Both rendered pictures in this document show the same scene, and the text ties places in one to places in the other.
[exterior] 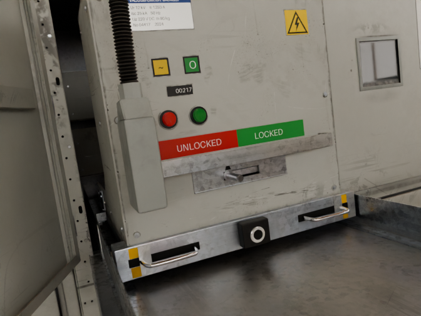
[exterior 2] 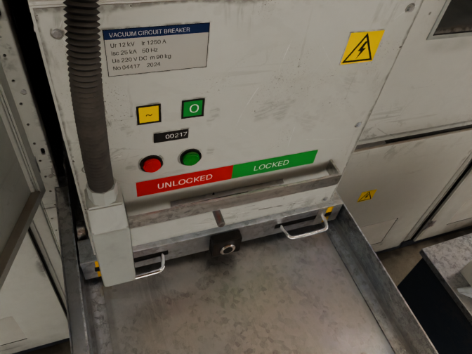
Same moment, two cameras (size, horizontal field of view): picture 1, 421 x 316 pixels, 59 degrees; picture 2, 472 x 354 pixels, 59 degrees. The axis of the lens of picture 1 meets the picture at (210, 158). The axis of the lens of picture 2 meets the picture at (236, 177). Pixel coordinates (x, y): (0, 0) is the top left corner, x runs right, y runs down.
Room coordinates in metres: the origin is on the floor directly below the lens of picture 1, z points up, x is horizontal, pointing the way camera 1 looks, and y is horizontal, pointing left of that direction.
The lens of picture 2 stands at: (0.26, -0.02, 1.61)
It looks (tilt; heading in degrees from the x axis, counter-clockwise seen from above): 48 degrees down; 354
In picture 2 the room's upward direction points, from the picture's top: 10 degrees clockwise
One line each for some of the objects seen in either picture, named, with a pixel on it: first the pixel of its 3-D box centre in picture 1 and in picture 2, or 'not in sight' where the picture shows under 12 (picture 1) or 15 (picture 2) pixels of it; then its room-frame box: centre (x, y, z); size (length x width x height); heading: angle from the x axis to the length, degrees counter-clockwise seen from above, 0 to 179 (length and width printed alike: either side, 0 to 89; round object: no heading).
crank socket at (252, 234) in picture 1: (254, 232); (225, 244); (0.71, -0.07, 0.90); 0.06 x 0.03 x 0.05; 111
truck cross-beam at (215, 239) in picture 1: (245, 228); (219, 229); (0.75, -0.05, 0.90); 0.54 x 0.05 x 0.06; 111
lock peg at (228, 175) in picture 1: (232, 172); (216, 208); (0.70, -0.04, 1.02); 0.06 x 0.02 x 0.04; 21
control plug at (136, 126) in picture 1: (140, 153); (110, 232); (0.59, 0.11, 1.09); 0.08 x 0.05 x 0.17; 21
